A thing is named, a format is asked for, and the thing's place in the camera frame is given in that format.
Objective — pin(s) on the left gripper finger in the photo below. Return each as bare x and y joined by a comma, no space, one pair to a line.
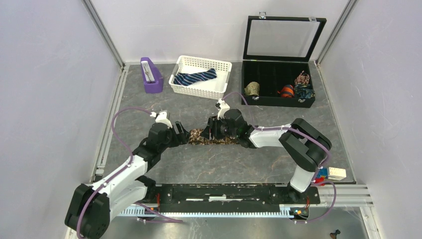
179,127
183,137

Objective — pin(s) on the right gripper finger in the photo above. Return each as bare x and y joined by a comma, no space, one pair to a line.
213,122
207,133

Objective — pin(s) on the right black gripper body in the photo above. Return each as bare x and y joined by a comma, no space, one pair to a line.
225,130

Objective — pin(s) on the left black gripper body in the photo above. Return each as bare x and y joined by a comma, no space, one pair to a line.
171,140

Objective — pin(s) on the brown floral tie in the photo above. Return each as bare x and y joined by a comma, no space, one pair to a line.
196,139

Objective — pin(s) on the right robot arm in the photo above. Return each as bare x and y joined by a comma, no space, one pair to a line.
307,146

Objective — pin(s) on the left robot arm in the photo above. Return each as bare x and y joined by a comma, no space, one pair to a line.
94,206

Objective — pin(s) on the olive rolled tie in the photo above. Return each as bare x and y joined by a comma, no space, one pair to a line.
252,89

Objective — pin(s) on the navy striped tie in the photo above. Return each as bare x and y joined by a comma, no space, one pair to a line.
185,79

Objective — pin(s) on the white plastic basket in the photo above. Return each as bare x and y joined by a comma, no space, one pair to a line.
211,89

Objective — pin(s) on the purple metronome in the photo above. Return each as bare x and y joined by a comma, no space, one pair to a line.
152,78

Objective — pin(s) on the orange navy rolled tie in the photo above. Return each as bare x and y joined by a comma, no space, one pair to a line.
287,92

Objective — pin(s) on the black display case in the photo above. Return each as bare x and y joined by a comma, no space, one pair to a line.
276,50

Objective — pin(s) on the teal patterned tie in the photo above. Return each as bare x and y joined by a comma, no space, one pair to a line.
304,91

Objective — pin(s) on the pink patterned tie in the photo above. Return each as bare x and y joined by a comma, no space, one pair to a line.
302,79

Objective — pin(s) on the colourful toy blocks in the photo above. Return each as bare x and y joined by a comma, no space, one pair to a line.
330,173

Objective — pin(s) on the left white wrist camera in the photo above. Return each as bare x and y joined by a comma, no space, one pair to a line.
162,117

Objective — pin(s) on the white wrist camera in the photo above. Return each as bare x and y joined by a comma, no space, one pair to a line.
162,117
222,107

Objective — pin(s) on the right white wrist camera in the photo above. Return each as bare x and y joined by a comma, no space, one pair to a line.
222,107

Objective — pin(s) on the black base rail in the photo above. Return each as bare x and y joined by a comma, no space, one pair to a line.
227,198

